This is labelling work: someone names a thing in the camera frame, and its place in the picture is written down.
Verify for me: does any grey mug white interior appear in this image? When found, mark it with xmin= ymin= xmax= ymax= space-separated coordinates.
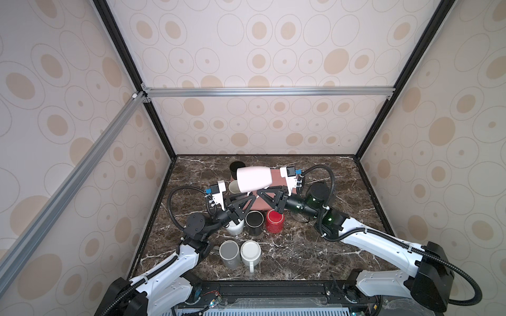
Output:
xmin=229 ymin=180 xmax=241 ymax=194

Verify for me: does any pink mug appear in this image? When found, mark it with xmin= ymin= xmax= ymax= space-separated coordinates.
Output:
xmin=237 ymin=166 xmax=273 ymax=193

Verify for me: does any black mug white base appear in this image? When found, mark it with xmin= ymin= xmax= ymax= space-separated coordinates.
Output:
xmin=229 ymin=161 xmax=246 ymax=180

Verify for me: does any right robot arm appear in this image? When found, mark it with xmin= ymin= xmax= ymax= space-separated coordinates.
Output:
xmin=256 ymin=182 xmax=457 ymax=313

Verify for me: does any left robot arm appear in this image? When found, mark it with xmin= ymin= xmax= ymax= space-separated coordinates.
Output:
xmin=95 ymin=195 xmax=256 ymax=315

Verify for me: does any white ribbed mug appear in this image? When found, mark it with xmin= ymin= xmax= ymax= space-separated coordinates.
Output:
xmin=225 ymin=220 xmax=245 ymax=236

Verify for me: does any black mug white rim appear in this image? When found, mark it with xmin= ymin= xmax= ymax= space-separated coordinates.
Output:
xmin=245 ymin=210 xmax=264 ymax=236

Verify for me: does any red mug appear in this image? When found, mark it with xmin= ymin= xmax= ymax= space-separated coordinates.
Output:
xmin=266 ymin=209 xmax=285 ymax=234

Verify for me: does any dark grey mug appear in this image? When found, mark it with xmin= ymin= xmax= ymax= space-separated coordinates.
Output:
xmin=218 ymin=240 xmax=242 ymax=269

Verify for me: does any white mug front row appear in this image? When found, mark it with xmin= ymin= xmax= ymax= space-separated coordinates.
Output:
xmin=241 ymin=240 xmax=262 ymax=273

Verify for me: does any pink rectangular tray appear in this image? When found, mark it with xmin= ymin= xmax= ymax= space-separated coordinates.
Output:
xmin=252 ymin=169 xmax=299 ymax=211

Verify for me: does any horizontal aluminium bar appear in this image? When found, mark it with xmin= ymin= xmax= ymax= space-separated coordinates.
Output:
xmin=134 ymin=86 xmax=395 ymax=101

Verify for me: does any diagonal aluminium bar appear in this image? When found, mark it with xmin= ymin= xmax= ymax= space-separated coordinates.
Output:
xmin=1 ymin=91 xmax=145 ymax=296

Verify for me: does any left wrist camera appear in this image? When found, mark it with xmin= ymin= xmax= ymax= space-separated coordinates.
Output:
xmin=205 ymin=180 xmax=227 ymax=211

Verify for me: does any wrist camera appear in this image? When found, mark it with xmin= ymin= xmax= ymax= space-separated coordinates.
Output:
xmin=205 ymin=180 xmax=227 ymax=211
xmin=279 ymin=166 xmax=303 ymax=195

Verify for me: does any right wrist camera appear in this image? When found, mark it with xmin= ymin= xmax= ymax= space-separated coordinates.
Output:
xmin=279 ymin=166 xmax=303 ymax=195

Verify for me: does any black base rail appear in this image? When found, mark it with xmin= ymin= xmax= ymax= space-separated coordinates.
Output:
xmin=104 ymin=279 xmax=445 ymax=316

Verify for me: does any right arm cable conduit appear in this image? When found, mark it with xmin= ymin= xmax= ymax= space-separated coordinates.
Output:
xmin=294 ymin=165 xmax=483 ymax=307

